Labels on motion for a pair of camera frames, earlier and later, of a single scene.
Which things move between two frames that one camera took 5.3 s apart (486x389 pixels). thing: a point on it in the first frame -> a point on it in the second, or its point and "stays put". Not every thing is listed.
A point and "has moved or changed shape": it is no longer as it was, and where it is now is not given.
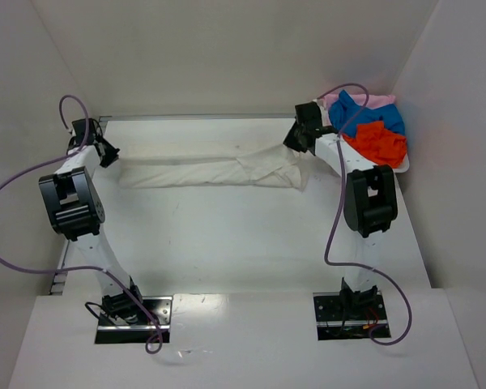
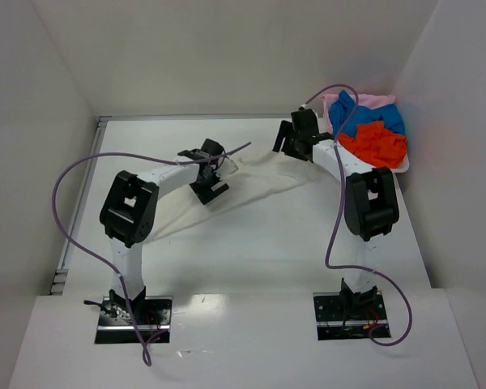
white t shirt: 272,165 has moved or changed shape
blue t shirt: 343,109 stays put
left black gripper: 108,152 -> 207,189
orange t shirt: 378,145 stays put
